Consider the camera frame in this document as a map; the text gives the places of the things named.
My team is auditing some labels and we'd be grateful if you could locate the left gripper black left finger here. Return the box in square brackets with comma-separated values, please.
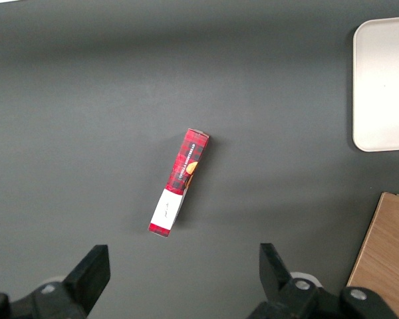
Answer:
[0, 244, 112, 319]

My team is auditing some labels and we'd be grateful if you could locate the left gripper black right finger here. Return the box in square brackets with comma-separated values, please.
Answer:
[248, 243, 399, 319]

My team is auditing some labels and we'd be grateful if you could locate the oak wooden drawer cabinet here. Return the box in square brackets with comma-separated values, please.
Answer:
[346, 191, 399, 319]

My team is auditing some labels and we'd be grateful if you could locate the red plaid cookie box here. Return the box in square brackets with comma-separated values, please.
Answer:
[148, 128, 210, 240]

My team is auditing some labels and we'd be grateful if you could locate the dark gray table cover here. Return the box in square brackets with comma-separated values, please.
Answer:
[0, 0, 399, 319]

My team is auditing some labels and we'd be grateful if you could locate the beige rectangular tray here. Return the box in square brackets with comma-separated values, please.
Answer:
[352, 15, 399, 154]

